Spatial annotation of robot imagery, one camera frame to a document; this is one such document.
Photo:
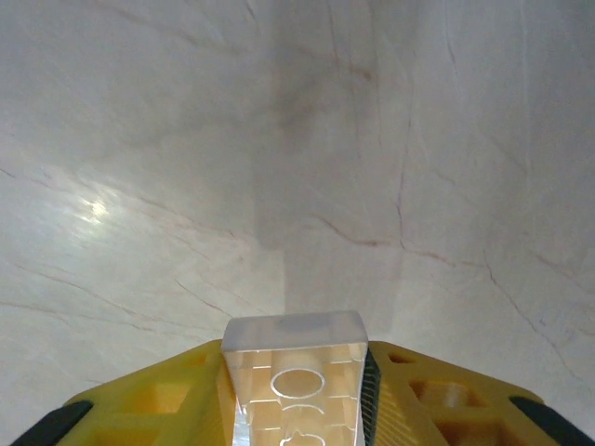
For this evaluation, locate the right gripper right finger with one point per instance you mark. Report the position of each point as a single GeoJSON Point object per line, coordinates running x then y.
{"type": "Point", "coordinates": [418, 409]}

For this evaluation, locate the white lego plate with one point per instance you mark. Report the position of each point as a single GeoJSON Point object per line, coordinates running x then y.
{"type": "Point", "coordinates": [297, 381]}

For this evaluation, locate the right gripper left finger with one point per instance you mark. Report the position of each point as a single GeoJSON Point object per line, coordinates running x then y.
{"type": "Point", "coordinates": [186, 399]}

